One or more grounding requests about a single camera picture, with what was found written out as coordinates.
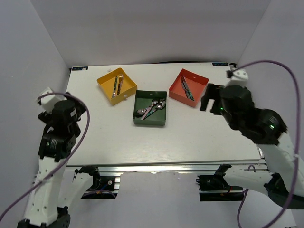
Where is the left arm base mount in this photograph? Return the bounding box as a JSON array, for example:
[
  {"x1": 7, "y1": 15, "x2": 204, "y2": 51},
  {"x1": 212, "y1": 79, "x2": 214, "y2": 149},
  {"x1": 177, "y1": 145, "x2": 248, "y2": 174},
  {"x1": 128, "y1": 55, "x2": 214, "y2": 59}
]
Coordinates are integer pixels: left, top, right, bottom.
[{"x1": 73, "y1": 166, "x2": 117, "y2": 200}]

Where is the red plastic bin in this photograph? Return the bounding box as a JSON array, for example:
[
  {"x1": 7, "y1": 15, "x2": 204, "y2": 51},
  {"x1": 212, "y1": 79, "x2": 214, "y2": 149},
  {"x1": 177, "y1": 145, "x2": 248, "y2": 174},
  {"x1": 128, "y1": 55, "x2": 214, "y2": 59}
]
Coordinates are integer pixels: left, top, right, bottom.
[{"x1": 169, "y1": 69, "x2": 209, "y2": 108}]

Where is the green plastic bin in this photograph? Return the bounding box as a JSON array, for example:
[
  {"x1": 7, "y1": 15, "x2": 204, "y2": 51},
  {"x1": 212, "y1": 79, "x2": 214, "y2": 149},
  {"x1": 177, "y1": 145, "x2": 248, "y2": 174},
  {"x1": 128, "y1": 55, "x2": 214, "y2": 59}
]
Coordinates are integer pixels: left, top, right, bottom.
[{"x1": 133, "y1": 90, "x2": 167, "y2": 127}]

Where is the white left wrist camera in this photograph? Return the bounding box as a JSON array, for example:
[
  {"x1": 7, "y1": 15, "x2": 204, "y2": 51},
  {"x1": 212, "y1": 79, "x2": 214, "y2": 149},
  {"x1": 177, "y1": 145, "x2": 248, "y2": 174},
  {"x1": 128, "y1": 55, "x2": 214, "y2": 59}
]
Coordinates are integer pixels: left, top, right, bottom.
[{"x1": 36, "y1": 95, "x2": 66, "y2": 114}]

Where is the yellow plastic bin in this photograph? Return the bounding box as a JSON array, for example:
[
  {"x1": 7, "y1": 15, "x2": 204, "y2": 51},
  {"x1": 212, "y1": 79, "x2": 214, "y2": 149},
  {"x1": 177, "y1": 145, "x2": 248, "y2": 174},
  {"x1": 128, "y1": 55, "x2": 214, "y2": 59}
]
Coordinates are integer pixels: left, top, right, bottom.
[{"x1": 97, "y1": 67, "x2": 137, "y2": 106}]

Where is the left blue corner label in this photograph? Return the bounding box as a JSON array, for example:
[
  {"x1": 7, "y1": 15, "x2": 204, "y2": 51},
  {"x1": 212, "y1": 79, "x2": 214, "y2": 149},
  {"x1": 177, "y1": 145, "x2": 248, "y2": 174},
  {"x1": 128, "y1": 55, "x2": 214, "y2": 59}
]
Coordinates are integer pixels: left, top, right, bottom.
[{"x1": 71, "y1": 66, "x2": 88, "y2": 71}]

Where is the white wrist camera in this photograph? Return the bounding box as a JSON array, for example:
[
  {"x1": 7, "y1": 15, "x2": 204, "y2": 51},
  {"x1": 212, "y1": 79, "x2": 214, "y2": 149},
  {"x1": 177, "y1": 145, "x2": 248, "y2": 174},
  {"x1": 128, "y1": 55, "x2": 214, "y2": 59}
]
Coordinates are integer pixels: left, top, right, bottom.
[
  {"x1": 226, "y1": 69, "x2": 248, "y2": 87},
  {"x1": 36, "y1": 95, "x2": 66, "y2": 114}
]

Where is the blue corner label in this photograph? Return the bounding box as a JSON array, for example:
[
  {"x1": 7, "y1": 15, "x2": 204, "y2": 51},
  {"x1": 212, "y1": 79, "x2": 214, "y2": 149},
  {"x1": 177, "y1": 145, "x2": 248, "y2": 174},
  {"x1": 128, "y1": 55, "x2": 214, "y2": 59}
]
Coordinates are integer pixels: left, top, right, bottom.
[
  {"x1": 71, "y1": 66, "x2": 88, "y2": 71},
  {"x1": 212, "y1": 62, "x2": 229, "y2": 67}
]

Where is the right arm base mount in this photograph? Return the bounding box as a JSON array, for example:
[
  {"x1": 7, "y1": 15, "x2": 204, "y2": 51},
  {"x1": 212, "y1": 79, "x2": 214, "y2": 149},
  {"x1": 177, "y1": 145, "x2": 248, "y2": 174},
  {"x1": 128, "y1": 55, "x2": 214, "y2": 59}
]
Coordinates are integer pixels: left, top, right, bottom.
[{"x1": 195, "y1": 164, "x2": 245, "y2": 202}]

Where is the pink handled knife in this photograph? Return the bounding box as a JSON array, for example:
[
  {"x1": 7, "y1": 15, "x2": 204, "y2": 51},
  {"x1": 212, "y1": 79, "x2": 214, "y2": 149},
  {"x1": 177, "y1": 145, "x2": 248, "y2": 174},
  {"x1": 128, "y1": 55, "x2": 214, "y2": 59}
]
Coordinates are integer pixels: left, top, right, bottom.
[{"x1": 181, "y1": 79, "x2": 193, "y2": 100}]

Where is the green handled spoon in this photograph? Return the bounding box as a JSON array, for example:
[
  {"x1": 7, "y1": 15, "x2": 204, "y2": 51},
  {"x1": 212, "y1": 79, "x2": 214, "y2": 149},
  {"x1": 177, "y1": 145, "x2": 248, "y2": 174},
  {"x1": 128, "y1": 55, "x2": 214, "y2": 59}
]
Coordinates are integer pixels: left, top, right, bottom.
[{"x1": 141, "y1": 101, "x2": 166, "y2": 120}]

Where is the black handled spoon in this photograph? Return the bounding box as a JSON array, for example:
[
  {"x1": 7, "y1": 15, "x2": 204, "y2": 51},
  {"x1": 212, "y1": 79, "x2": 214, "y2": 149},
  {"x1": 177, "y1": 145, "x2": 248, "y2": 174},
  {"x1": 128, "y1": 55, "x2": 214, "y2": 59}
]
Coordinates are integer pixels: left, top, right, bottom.
[{"x1": 136, "y1": 100, "x2": 159, "y2": 115}]

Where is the right blue corner label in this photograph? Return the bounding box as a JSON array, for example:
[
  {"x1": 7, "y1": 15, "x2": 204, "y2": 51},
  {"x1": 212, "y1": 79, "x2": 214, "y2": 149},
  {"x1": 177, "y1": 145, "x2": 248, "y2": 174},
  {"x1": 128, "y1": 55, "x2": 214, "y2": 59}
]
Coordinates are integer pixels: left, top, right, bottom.
[{"x1": 212, "y1": 62, "x2": 229, "y2": 67}]

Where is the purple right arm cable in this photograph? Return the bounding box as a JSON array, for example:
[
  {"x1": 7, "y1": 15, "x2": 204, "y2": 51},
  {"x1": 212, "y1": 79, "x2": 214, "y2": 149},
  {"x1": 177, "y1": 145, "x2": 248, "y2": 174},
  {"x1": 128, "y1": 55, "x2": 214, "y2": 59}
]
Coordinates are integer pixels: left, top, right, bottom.
[{"x1": 229, "y1": 60, "x2": 301, "y2": 228}]

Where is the aluminium table rail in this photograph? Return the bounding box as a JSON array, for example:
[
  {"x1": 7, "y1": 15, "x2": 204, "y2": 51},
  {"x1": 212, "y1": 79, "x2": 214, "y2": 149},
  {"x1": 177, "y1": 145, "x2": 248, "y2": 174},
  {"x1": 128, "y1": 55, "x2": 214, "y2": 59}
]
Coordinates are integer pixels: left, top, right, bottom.
[{"x1": 64, "y1": 159, "x2": 268, "y2": 174}]

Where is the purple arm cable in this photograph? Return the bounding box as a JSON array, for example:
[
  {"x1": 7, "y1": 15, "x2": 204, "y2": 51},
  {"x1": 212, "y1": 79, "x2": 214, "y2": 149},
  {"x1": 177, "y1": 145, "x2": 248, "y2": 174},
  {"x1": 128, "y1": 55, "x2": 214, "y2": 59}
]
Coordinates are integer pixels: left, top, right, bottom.
[
  {"x1": 0, "y1": 93, "x2": 91, "y2": 217},
  {"x1": 229, "y1": 60, "x2": 301, "y2": 228}
]

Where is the black handled knife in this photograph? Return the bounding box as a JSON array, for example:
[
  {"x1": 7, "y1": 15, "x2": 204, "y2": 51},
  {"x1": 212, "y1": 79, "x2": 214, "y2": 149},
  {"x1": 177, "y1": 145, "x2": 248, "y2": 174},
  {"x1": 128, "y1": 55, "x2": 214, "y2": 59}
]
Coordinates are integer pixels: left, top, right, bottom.
[{"x1": 181, "y1": 76, "x2": 188, "y2": 96}]

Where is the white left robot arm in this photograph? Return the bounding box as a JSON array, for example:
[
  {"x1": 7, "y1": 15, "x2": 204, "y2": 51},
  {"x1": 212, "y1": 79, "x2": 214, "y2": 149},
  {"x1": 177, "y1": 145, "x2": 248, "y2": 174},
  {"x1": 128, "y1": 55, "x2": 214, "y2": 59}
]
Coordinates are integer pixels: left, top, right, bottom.
[{"x1": 17, "y1": 100, "x2": 100, "y2": 228}]

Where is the pink handled spoon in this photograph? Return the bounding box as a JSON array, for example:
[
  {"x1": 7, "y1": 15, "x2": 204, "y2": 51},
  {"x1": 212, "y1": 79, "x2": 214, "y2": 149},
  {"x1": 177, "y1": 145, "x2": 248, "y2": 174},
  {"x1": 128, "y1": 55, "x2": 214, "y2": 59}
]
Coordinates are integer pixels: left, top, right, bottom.
[{"x1": 143, "y1": 99, "x2": 165, "y2": 116}]

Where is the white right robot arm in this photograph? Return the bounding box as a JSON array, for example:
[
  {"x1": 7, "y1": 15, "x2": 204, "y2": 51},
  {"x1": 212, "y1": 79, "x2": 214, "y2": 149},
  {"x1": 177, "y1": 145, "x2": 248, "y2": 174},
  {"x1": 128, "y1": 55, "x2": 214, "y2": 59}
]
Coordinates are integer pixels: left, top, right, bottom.
[{"x1": 196, "y1": 84, "x2": 295, "y2": 207}]

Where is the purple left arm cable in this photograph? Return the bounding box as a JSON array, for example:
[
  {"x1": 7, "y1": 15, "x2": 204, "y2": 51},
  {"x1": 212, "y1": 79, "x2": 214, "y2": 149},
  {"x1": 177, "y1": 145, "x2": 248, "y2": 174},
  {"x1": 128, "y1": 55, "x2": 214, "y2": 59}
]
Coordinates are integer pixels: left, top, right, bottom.
[{"x1": 0, "y1": 93, "x2": 91, "y2": 217}]

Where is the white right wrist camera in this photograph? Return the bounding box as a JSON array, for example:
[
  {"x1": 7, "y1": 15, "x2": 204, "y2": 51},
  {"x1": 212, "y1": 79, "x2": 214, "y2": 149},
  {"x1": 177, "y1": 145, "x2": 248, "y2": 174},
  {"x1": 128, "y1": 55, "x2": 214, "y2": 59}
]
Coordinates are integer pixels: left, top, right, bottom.
[{"x1": 226, "y1": 69, "x2": 248, "y2": 87}]

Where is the pink handled fork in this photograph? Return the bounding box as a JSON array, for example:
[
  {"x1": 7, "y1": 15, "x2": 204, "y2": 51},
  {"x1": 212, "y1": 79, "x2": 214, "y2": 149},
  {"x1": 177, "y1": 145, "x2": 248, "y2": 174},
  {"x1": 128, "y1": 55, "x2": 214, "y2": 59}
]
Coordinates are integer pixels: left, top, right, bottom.
[{"x1": 111, "y1": 74, "x2": 124, "y2": 99}]

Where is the green handled fork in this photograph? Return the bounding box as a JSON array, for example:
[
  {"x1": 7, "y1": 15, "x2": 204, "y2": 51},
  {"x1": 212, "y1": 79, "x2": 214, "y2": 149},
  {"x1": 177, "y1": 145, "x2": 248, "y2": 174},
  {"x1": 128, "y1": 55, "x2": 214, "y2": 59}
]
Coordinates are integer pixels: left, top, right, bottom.
[{"x1": 113, "y1": 76, "x2": 118, "y2": 96}]

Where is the green handled knife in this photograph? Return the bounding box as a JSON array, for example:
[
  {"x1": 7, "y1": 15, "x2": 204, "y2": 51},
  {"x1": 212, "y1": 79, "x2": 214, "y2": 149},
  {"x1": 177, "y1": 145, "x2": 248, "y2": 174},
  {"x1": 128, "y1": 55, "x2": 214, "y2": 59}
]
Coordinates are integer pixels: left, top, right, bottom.
[{"x1": 185, "y1": 87, "x2": 194, "y2": 101}]

